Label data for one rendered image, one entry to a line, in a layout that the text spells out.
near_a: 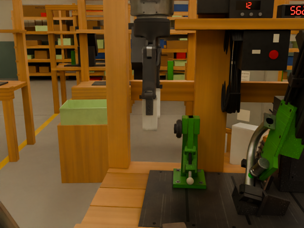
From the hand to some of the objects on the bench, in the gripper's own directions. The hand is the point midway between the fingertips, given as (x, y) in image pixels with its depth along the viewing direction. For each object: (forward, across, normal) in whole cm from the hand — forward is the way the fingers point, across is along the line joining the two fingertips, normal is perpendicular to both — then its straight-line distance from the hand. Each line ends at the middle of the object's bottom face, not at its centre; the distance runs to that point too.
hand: (152, 114), depth 69 cm
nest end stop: (+39, -30, +30) cm, 58 cm away
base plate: (+43, -40, +49) cm, 77 cm away
